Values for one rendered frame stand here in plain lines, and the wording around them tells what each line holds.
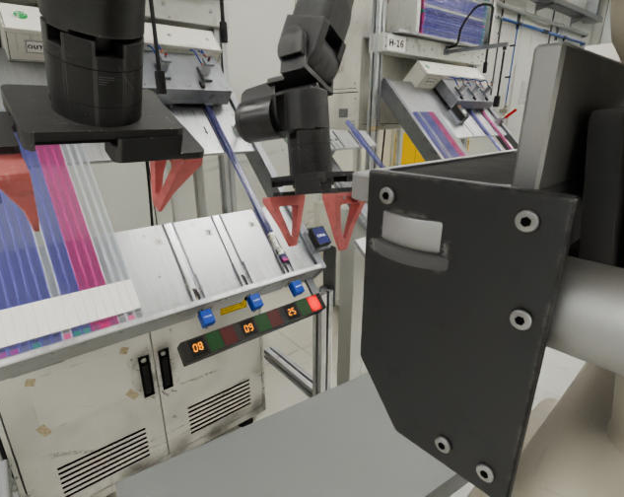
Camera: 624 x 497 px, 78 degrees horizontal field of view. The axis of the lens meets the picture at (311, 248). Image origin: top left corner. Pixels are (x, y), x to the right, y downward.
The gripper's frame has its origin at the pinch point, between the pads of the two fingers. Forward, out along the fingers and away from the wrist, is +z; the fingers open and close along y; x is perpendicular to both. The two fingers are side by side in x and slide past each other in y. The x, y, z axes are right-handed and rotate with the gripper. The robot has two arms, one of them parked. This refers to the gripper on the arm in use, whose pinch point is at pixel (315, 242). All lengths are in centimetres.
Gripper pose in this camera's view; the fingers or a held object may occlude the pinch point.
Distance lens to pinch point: 52.8
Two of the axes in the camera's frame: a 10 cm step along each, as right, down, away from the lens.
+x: -7.1, 1.5, -6.8
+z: 0.7, 9.9, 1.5
